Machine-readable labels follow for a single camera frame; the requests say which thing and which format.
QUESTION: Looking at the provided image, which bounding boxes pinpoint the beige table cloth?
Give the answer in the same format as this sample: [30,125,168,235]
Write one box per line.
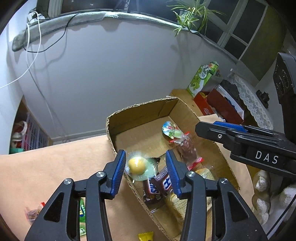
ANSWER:
[0,115,255,241]

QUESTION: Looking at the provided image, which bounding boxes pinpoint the yellow ball jelly cup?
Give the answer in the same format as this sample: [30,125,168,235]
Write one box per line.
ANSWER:
[125,152,161,181]

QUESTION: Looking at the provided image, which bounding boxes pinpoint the yellow candy packet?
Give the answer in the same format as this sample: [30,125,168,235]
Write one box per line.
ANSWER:
[138,232,154,241]

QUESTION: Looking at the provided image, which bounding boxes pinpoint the brown pink chocolate bar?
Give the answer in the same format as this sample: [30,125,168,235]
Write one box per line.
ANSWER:
[143,179,164,205]

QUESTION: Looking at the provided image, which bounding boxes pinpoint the white cable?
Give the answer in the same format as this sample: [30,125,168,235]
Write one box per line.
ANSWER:
[0,10,42,90]

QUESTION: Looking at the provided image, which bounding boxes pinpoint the Snickers bar blue label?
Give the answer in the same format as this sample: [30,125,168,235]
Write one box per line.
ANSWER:
[151,166,171,196]

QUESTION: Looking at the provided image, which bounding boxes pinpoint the white storage basket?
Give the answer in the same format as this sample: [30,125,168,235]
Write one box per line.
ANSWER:
[22,113,48,151]

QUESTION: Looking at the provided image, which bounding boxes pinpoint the white power strip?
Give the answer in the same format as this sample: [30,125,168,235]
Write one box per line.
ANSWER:
[27,11,46,24]

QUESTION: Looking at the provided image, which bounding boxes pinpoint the right white gloved hand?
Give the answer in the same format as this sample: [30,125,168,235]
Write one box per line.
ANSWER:
[252,170,295,225]

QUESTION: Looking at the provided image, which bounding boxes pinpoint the white lace cloth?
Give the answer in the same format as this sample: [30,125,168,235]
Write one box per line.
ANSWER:
[227,73,274,130]

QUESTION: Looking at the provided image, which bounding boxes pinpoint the clear red nut packet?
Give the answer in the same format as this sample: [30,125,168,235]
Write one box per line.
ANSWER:
[25,202,45,225]

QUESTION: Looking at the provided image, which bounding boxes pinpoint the large cracker packet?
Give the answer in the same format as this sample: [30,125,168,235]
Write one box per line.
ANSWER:
[166,167,217,232]

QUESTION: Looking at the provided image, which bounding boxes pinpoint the green gum packet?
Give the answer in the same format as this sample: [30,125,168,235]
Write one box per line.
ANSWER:
[79,198,86,237]

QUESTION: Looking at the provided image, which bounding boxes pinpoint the red cardboard box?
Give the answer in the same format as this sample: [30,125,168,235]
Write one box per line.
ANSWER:
[193,89,243,125]

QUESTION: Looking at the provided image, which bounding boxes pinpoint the green juice carton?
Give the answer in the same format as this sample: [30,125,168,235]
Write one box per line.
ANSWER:
[187,61,219,98]

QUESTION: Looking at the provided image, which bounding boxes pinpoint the orange green jelly packet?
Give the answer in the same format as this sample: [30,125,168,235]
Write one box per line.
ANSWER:
[162,121,184,140]

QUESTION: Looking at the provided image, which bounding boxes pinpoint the black cable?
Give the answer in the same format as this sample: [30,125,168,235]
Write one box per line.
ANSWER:
[22,12,79,53]

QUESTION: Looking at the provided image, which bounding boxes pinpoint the potted spider plant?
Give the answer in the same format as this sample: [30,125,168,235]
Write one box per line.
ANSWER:
[166,1,225,37]

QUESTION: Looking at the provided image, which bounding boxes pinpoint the brown cardboard box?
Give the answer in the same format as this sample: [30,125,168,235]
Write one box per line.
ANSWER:
[105,96,241,241]

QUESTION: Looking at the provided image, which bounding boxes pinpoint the red dried fruit packet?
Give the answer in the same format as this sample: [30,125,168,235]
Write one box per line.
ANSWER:
[169,132,204,171]

